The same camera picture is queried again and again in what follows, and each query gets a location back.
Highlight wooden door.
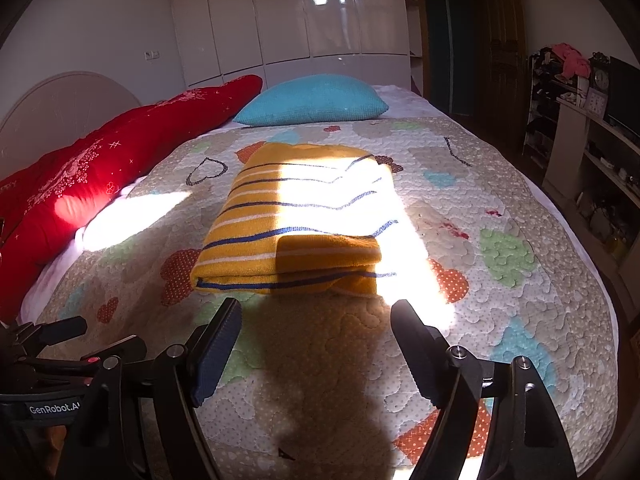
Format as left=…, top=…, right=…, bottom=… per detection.
left=479, top=0, right=529, bottom=128

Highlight white shelf unit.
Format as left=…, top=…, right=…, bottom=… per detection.
left=541, top=94, right=640, bottom=286

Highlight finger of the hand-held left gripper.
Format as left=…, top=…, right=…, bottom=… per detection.
left=30, top=335, right=147, bottom=376
left=4, top=315, right=89, bottom=356

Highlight pink clothes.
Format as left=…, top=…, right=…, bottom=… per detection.
left=551, top=42, right=592, bottom=80

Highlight rounded pale headboard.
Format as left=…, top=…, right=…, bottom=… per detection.
left=0, top=71, right=144, bottom=181

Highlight dark shoe rack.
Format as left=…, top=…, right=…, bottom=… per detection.
left=522, top=49, right=576, bottom=171

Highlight black television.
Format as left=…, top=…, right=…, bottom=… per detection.
left=604, top=56, right=640, bottom=133

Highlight yellow striped knit sweater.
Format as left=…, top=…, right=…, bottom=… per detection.
left=191, top=142, right=400, bottom=297

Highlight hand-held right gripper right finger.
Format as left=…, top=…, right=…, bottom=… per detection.
left=390, top=299, right=578, bottom=480

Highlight dark table clock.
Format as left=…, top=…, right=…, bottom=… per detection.
left=589, top=52, right=612, bottom=95

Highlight glossy white wardrobe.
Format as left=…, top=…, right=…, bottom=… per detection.
left=170, top=0, right=414, bottom=89

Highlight long red pillow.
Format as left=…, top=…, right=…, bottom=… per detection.
left=0, top=74, right=264, bottom=323

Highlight teal curtain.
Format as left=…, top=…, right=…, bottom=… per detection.
left=422, top=0, right=482, bottom=117

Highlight heart print quilted bedspread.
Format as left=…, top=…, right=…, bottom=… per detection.
left=22, top=116, right=621, bottom=480

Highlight turquoise pillow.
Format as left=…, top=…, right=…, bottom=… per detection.
left=232, top=73, right=390, bottom=127

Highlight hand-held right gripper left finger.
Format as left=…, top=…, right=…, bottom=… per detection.
left=75, top=297, right=244, bottom=480

